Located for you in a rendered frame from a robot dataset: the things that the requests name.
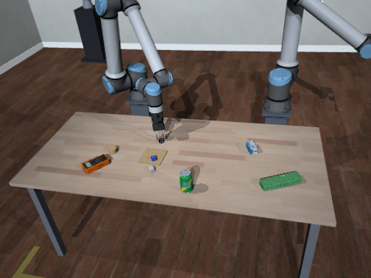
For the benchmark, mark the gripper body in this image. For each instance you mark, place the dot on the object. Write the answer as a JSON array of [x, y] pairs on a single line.
[[157, 122]]

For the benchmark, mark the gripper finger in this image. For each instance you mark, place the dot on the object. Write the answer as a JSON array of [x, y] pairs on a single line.
[[156, 135], [164, 134]]

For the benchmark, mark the black die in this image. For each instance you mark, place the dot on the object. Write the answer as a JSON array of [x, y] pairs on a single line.
[[161, 140]]

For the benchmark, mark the blue die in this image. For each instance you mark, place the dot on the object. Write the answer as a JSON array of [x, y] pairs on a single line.
[[153, 157]]

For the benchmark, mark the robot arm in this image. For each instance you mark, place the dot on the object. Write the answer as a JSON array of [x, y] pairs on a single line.
[[291, 38], [111, 47]]

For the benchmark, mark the tan mat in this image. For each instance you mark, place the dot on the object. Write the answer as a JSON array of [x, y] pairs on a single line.
[[146, 159]]

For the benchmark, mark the white die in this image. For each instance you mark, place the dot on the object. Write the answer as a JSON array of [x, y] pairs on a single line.
[[152, 169]]

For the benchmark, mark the tan cork cylinder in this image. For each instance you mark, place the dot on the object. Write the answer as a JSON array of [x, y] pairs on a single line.
[[112, 149]]

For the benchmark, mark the green can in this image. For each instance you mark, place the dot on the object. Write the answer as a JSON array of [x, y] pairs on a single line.
[[186, 182]]

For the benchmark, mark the orange multimeter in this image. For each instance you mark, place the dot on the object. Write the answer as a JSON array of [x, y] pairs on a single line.
[[95, 164]]

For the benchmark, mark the wooden table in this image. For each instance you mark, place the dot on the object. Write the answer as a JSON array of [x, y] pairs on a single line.
[[232, 183]]

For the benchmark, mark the blue box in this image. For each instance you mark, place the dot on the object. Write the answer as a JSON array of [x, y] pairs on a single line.
[[251, 147]]

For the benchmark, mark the jointed stand on dark box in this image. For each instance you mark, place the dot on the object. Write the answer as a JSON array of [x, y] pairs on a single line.
[[87, 33]]

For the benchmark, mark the green block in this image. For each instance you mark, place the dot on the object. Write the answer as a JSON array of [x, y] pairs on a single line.
[[279, 181]]

